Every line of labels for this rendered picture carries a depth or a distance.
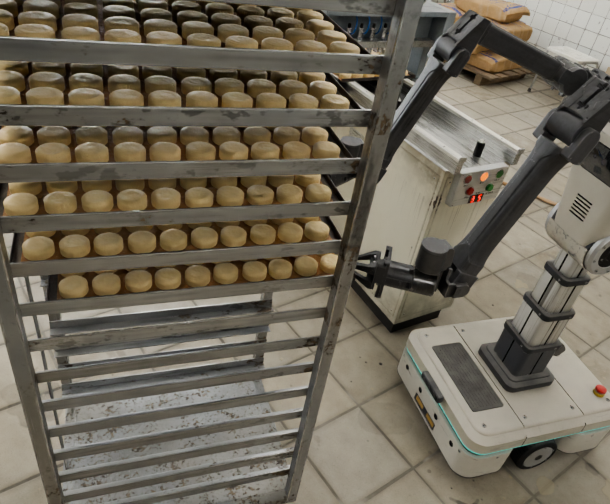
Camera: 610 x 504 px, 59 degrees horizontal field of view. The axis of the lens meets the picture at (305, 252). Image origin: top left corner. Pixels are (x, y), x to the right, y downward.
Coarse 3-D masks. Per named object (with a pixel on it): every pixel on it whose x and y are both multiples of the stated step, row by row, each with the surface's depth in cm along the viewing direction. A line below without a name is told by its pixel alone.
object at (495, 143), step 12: (408, 84) 241; (432, 108) 231; (444, 108) 225; (444, 120) 226; (456, 120) 220; (468, 120) 215; (468, 132) 216; (480, 132) 211; (492, 132) 208; (492, 144) 207; (504, 144) 202; (504, 156) 203; (516, 156) 199
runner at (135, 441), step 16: (256, 416) 138; (272, 416) 136; (288, 416) 138; (160, 432) 131; (176, 432) 128; (192, 432) 130; (208, 432) 132; (64, 448) 124; (80, 448) 122; (96, 448) 123; (112, 448) 125
